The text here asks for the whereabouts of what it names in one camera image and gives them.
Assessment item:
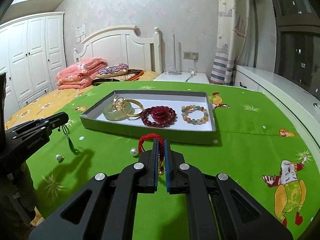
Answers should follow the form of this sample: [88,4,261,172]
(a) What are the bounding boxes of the dark red bead bracelet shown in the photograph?
[139,106,177,128]

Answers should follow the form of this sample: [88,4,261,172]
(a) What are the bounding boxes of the sailboat print curtain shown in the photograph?
[210,0,249,86]

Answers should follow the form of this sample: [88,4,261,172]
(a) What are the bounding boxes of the red cord bracelet gold charms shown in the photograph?
[137,133,166,176]

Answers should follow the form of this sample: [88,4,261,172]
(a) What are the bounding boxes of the white wooden headboard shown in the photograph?
[73,25,163,74]

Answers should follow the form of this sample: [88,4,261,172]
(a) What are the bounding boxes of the white wardrobe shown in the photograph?
[1,12,66,120]

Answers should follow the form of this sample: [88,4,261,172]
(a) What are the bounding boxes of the green cartoon tablecloth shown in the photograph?
[26,80,320,240]

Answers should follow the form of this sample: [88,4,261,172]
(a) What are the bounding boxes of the grey cardboard tray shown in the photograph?
[80,90,219,145]

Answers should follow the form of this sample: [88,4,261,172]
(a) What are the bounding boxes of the pale green jade bangle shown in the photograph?
[103,102,133,121]

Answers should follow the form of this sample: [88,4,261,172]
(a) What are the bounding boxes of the yellow floral bedsheet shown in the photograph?
[5,77,160,228]

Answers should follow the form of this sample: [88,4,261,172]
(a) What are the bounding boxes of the white nightstand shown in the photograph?
[154,72,209,84]

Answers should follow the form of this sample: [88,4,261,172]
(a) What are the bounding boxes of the gold wire ring ornament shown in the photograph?
[111,96,125,111]

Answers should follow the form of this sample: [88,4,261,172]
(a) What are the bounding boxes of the embroidered patterned pillow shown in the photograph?
[97,63,129,78]

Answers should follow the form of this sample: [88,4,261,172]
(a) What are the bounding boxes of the paper notice on wall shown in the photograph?
[75,24,86,43]

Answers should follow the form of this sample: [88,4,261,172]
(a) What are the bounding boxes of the folded pink quilt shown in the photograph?
[55,57,107,90]

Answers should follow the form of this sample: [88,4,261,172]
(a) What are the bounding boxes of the dark window frame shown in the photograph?
[272,0,319,99]

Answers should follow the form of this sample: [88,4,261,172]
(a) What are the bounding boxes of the green jade pendant black cord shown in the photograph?
[57,124,80,155]

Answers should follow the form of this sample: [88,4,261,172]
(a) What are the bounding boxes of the pastel multicolour bead bracelet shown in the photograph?
[181,104,209,126]

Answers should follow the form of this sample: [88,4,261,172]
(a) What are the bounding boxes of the red wire rose brooch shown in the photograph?
[150,106,169,122]

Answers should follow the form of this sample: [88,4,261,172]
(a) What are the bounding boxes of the white pearl pendant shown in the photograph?
[130,148,139,157]

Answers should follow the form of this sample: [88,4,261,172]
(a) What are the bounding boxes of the white lamp stand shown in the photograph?
[168,34,182,75]

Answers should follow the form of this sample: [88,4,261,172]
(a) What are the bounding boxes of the wall power socket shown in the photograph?
[183,52,199,61]

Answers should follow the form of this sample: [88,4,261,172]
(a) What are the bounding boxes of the black orange folded cloth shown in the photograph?
[91,69,144,86]

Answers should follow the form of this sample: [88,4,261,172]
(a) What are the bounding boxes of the gold bangle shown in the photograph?
[120,99,144,118]

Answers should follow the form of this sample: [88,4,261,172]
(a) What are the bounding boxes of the small pearl earring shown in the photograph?
[55,154,65,163]

